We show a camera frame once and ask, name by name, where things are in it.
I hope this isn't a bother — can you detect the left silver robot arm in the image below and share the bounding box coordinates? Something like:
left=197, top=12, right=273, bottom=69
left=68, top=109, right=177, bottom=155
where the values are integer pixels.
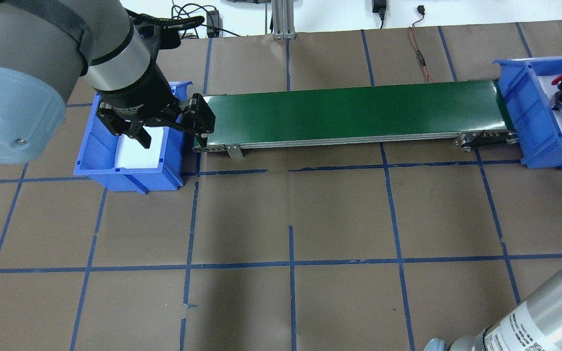
left=0, top=0, right=216, bottom=164

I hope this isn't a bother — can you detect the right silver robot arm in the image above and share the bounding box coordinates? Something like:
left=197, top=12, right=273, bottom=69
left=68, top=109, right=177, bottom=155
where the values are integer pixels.
left=424, top=56, right=562, bottom=351

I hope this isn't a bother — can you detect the right blue plastic bin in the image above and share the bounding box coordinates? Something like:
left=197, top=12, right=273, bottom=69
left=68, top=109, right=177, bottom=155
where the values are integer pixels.
left=495, top=56, right=562, bottom=168

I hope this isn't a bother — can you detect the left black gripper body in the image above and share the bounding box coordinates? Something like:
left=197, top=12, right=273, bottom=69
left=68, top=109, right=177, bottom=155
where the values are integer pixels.
left=96, top=62, right=216, bottom=138

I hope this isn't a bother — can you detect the aluminium frame post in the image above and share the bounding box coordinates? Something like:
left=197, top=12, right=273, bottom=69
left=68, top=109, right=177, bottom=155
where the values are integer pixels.
left=271, top=0, right=296, bottom=40

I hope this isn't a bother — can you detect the left blue plastic bin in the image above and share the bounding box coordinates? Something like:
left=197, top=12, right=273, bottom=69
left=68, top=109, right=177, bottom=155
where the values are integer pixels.
left=73, top=94, right=186, bottom=194

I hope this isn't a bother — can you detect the red black wire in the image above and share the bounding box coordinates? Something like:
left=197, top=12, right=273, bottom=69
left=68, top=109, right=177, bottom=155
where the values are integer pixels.
left=407, top=19, right=435, bottom=82

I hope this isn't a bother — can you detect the green conveyor belt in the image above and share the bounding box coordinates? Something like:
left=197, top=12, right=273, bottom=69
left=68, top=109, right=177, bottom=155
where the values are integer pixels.
left=193, top=80, right=518, bottom=157

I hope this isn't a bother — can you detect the blue plastic bin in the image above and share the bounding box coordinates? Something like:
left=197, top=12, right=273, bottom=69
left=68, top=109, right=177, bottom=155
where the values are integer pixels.
left=495, top=56, right=562, bottom=168
left=73, top=94, right=186, bottom=194

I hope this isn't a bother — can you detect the white foam in left bin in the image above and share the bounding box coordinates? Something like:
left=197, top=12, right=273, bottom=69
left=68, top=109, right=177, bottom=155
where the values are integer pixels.
left=114, top=127, right=165, bottom=169

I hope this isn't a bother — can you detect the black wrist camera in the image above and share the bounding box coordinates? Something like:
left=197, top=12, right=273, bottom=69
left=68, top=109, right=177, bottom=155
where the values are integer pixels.
left=125, top=9, right=205, bottom=58

